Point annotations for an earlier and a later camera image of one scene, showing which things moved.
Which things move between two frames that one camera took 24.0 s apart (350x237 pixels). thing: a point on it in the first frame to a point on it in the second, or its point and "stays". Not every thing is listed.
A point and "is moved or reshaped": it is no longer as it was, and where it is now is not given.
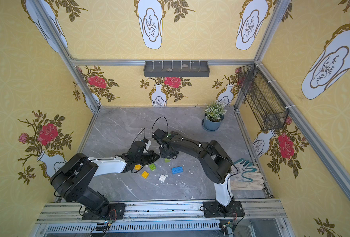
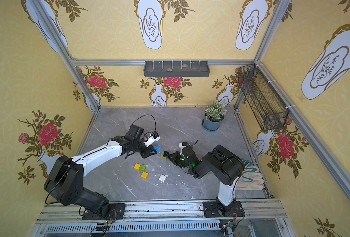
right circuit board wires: (229, 227) stays
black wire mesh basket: (266, 105) stays
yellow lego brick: (145, 175) stays
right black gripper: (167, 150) to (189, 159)
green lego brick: (153, 167) to (143, 167)
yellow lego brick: (138, 167) stays
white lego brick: (162, 177) stays
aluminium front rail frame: (262, 218) stays
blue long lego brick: (177, 170) is moved or reshaped
